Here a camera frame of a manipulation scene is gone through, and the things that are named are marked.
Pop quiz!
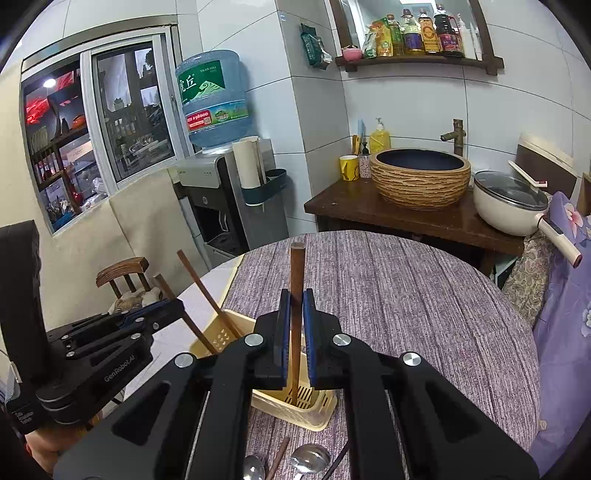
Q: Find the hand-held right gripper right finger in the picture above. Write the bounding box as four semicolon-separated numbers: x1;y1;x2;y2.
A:
302;288;540;480

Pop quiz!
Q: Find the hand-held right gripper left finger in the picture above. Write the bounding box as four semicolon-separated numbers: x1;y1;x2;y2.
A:
53;288;293;480

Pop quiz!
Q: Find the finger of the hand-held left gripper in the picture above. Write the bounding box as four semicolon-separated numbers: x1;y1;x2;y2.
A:
46;299;184;347
65;329;154;366

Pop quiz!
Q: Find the cream plastic utensil holder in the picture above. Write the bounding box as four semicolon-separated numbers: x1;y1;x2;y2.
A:
189;308;339;432

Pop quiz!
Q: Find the wooden-handled metal spoon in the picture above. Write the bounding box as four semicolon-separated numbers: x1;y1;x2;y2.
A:
290;444;332;480

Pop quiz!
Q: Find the dark wooden chopstick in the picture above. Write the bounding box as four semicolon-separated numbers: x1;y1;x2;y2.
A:
321;448;347;480

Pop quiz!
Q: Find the ornate-handled metal spoon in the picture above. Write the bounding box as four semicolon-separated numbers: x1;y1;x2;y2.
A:
242;455;266;480

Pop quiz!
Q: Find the person's left hand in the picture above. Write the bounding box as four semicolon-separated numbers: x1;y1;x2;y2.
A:
25;414;95;475

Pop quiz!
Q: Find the wooden chair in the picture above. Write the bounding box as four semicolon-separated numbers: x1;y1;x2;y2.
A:
96;257;151;298

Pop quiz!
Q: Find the purple striped tablecloth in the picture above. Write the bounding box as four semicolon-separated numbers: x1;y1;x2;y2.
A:
222;231;541;480

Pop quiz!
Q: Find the dark wooden counter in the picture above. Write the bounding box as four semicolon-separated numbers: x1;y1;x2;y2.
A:
304;178;527;278

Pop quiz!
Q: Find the water dispenser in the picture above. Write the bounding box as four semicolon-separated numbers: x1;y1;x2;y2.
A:
167;138;289;271

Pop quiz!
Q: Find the teal plastic bin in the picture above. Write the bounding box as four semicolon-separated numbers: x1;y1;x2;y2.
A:
241;168;288;207

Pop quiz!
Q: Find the white paper roll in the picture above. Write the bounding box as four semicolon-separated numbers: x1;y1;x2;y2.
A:
232;136;262;190

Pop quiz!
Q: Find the woven-look wash basin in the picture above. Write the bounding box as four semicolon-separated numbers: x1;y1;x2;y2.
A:
369;148;472;212

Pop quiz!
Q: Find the sliding window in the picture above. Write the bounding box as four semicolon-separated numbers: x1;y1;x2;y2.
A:
21;23;185;236

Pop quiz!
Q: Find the yellow soap bottle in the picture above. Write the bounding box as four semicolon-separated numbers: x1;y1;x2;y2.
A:
368;117;391;155

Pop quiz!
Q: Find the blue water jug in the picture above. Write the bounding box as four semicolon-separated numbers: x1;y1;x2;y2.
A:
175;50;252;155

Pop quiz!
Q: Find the beige paisley cloth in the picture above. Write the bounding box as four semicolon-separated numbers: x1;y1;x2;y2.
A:
502;231;556;325

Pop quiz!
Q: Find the cream pan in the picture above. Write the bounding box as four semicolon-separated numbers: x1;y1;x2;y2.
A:
473;170;583;267

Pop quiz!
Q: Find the bronze bamboo-style faucet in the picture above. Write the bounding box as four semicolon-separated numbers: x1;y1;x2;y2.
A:
440;119;466;157

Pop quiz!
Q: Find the glass pan lid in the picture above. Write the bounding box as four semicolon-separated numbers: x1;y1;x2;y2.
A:
475;170;550;206

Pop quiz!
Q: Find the purple floral cloth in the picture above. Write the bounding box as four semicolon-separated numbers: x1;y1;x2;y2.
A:
529;190;591;476

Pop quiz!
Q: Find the wooden-framed mirror shelf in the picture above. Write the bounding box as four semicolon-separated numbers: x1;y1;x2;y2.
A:
329;0;505;75

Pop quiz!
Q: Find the brown box with white top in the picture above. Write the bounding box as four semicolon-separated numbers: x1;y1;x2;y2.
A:
515;131;578;195

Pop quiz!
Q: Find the clear green bag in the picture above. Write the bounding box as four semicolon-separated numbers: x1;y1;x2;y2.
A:
362;25;379;59

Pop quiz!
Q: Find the yellow packet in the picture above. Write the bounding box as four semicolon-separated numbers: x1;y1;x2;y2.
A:
372;18;393;57

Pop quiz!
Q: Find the green oil bottle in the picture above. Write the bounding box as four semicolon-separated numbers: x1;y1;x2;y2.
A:
385;14;405;56

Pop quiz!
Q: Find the purple label bottle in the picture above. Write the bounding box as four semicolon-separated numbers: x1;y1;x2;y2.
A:
401;8;424;56

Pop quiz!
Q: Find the orange label bottle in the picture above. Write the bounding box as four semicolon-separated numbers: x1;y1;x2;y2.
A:
417;7;439;54

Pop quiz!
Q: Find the dark sauce bottle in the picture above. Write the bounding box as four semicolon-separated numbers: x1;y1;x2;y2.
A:
434;4;465;58

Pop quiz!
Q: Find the white plastic bottle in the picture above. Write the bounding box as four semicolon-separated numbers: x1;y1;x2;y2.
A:
457;14;476;60

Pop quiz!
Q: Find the green wall packet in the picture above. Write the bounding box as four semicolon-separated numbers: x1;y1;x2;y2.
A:
299;23;333;70

